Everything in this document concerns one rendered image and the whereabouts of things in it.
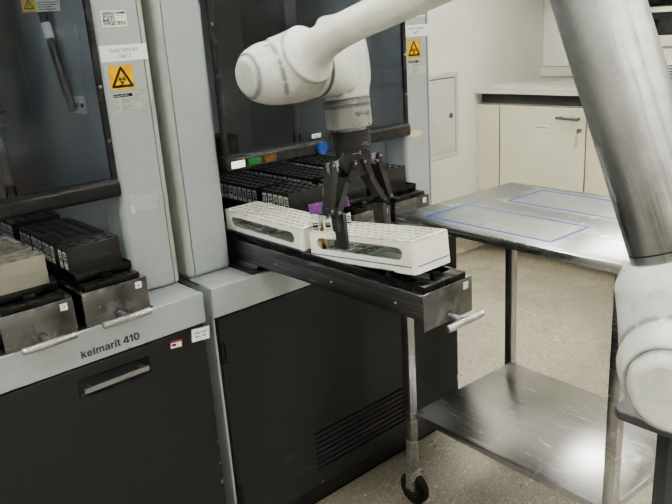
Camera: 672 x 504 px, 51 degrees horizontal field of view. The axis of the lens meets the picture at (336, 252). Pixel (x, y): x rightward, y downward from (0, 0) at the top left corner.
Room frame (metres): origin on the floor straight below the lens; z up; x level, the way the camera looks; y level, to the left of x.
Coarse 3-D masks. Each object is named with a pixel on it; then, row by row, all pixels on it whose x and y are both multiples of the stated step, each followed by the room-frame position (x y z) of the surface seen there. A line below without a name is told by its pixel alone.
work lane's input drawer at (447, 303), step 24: (240, 240) 1.58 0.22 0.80; (264, 240) 1.53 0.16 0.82; (264, 264) 1.51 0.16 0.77; (288, 264) 1.44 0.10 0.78; (312, 264) 1.38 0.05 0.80; (336, 264) 1.34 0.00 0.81; (336, 288) 1.33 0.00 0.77; (360, 288) 1.27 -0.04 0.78; (384, 288) 1.22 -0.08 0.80; (408, 288) 1.19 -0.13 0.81; (432, 288) 1.18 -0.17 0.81; (456, 288) 1.21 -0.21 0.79; (408, 312) 1.18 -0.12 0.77; (432, 312) 1.17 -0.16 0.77; (456, 312) 1.21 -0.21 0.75; (480, 312) 1.19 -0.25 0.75
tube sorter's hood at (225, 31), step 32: (224, 0) 1.62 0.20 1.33; (256, 0) 1.68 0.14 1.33; (288, 0) 1.74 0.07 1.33; (320, 0) 1.80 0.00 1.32; (352, 0) 1.87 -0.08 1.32; (224, 32) 1.62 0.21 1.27; (256, 32) 1.67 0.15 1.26; (384, 32) 1.93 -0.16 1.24; (224, 64) 1.61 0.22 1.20; (384, 64) 1.93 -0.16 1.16; (224, 96) 1.61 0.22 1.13; (384, 96) 1.93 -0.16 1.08; (224, 128) 1.59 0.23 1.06; (256, 128) 1.66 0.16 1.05; (288, 128) 1.72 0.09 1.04; (320, 128) 1.78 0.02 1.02; (384, 128) 1.91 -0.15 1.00; (224, 160) 1.59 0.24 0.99; (288, 160) 1.70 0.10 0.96
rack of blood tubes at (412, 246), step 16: (352, 224) 1.42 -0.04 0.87; (368, 224) 1.41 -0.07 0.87; (384, 224) 1.38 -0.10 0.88; (352, 240) 1.31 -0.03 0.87; (368, 240) 1.28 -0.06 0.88; (384, 240) 1.24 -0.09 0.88; (400, 240) 1.21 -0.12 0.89; (416, 240) 1.20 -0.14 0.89; (432, 240) 1.22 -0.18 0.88; (352, 256) 1.31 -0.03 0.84; (368, 256) 1.28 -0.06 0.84; (384, 256) 1.34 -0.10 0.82; (400, 256) 1.32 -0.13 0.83; (416, 256) 1.19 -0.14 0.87; (432, 256) 1.22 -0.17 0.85; (448, 256) 1.25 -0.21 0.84; (400, 272) 1.22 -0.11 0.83; (416, 272) 1.19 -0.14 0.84
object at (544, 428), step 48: (480, 192) 1.84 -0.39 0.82; (528, 192) 1.80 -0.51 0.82; (576, 192) 1.77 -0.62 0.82; (480, 240) 1.46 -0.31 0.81; (528, 240) 1.39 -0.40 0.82; (576, 240) 1.37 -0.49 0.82; (480, 384) 1.79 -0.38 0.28; (528, 384) 1.77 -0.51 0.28; (480, 432) 1.54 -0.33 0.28; (528, 432) 1.53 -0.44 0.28; (576, 432) 1.52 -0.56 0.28; (624, 432) 1.50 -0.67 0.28; (576, 480) 1.33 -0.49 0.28; (624, 480) 1.32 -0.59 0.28
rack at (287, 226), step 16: (240, 208) 1.65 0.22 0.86; (256, 208) 1.65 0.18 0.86; (272, 208) 1.64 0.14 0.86; (288, 208) 1.62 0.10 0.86; (240, 224) 1.64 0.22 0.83; (256, 224) 1.63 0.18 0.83; (272, 224) 1.51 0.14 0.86; (288, 224) 1.49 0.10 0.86; (304, 224) 1.47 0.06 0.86; (272, 240) 1.51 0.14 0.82; (288, 240) 1.55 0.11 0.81; (304, 240) 1.43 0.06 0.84
